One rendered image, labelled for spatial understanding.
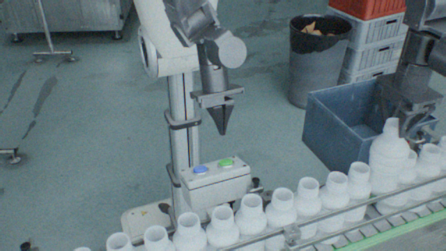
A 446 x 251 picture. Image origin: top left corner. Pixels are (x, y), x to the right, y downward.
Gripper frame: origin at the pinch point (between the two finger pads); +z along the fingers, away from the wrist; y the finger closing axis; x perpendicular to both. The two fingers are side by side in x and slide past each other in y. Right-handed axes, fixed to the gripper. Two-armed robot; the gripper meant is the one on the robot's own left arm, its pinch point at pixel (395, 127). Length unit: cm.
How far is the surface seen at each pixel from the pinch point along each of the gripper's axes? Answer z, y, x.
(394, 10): 57, 175, -174
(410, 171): 11.4, -1.8, -5.9
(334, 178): 9.7, 0.8, 11.2
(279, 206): 9.6, -1.8, 25.1
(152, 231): 9.2, 1.0, 47.7
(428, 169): 11.9, -2.5, -10.6
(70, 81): 128, 286, 62
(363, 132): 52, 54, -49
